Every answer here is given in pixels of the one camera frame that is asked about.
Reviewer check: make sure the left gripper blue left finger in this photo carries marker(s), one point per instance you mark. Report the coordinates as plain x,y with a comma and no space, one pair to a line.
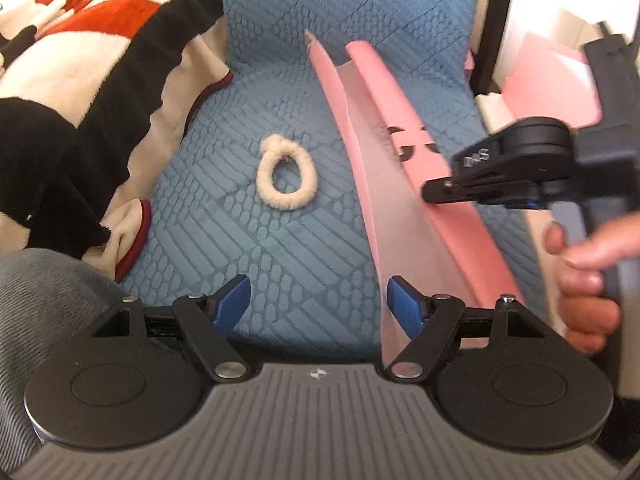
229,303

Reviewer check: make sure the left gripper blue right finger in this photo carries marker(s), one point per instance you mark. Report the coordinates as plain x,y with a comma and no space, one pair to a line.
406,304

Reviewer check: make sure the pink plastic bag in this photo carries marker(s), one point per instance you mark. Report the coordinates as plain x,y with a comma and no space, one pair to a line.
441,250

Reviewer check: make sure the person's right hand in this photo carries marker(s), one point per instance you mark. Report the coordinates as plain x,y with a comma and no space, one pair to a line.
588,316

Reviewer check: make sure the pink open cardboard box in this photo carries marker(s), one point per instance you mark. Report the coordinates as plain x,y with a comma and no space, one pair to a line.
547,80

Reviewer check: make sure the blue textured floor chair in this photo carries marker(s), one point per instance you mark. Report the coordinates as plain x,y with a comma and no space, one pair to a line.
314,289

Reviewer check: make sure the white folding chair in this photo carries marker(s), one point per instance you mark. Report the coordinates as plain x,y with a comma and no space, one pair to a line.
501,26

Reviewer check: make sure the striped fleece blanket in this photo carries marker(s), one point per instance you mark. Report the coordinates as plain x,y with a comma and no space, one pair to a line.
96,96

